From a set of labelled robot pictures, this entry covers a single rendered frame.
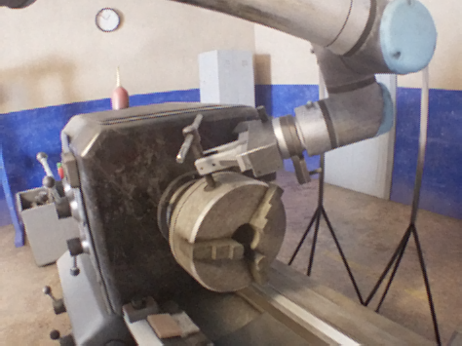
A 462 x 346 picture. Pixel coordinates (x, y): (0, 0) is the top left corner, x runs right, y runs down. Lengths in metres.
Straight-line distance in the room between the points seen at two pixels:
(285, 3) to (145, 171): 0.51
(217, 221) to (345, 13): 0.42
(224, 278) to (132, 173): 0.30
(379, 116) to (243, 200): 0.30
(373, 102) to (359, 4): 0.21
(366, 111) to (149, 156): 0.47
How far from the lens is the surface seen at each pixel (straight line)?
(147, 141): 0.70
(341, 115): 0.51
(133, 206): 0.72
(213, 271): 0.62
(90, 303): 0.98
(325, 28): 0.34
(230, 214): 0.59
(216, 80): 4.12
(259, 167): 0.50
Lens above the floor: 1.40
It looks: 14 degrees down
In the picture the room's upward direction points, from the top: 3 degrees counter-clockwise
